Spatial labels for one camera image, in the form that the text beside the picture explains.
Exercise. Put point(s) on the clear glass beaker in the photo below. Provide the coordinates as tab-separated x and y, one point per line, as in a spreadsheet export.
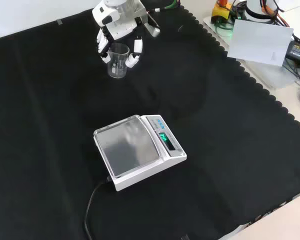
118	62

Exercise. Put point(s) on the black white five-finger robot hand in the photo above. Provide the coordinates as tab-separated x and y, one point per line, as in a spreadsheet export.
122	22

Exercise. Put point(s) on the black bench cloth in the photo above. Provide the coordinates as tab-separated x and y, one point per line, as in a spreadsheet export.
52	125

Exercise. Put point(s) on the white electronic balance steel pan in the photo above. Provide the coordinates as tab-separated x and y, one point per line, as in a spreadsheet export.
130	147

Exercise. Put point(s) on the yellow stop button box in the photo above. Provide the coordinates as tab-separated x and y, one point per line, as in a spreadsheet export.
221	11

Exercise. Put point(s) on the pale board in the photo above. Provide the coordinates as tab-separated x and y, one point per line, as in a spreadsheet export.
260	42

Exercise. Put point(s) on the grey tape strip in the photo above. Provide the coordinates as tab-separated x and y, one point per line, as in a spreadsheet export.
59	22

